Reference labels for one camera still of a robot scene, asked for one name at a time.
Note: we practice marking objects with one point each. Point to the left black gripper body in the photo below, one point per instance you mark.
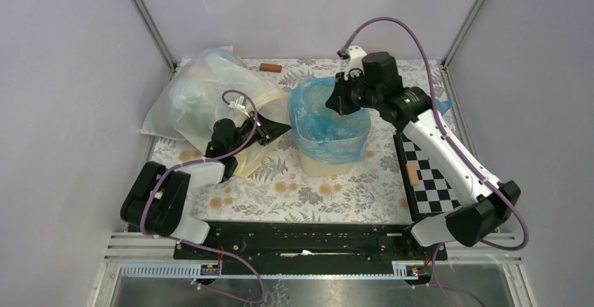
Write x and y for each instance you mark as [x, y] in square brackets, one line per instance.
[244, 132]

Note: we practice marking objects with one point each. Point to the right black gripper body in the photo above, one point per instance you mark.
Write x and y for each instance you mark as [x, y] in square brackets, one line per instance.
[362, 95]

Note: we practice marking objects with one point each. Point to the blue plastic trash bag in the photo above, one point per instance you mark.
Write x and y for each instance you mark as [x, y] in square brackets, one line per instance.
[312, 93]

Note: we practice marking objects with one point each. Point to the large translucent white bag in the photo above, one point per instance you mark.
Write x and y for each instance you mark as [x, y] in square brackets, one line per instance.
[199, 95]

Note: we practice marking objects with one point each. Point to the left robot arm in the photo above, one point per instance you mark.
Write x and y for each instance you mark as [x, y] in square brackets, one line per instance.
[155, 202]

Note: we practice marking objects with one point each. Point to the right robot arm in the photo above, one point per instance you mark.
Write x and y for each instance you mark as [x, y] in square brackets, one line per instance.
[373, 81]

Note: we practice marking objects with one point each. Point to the cream plastic trash bin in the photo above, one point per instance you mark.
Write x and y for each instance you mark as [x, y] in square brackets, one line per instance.
[327, 142]

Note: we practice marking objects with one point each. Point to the floral patterned table mat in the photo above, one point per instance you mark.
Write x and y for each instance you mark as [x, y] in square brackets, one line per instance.
[371, 192]

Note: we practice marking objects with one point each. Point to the brown wooden cylinder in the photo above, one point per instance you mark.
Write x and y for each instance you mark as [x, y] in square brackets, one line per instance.
[269, 67]

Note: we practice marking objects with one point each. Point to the blue triangle piece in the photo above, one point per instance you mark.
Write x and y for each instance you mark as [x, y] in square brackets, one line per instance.
[444, 106]

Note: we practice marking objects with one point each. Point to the small wooden block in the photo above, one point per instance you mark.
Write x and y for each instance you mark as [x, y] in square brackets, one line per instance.
[412, 173]

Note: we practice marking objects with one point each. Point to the black white checkerboard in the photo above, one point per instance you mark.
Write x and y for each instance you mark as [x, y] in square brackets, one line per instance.
[434, 195]

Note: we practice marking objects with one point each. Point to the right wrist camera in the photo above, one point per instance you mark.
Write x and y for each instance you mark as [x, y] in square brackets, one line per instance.
[354, 56]

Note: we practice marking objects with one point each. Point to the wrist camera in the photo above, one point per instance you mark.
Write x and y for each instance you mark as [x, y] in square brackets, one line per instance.
[354, 56]
[239, 106]

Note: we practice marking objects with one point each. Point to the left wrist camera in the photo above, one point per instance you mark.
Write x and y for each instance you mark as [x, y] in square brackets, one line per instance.
[239, 106]

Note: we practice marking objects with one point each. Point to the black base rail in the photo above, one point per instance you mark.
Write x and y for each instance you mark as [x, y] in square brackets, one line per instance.
[299, 248]

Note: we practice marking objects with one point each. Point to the right aluminium frame post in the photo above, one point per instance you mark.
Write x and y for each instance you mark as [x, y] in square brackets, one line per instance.
[462, 32]

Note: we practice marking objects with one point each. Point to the aluminium frame post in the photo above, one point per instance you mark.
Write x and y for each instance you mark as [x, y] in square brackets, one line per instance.
[462, 32]
[155, 34]

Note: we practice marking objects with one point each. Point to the left aluminium frame post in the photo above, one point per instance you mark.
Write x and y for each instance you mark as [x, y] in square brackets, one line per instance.
[155, 34]

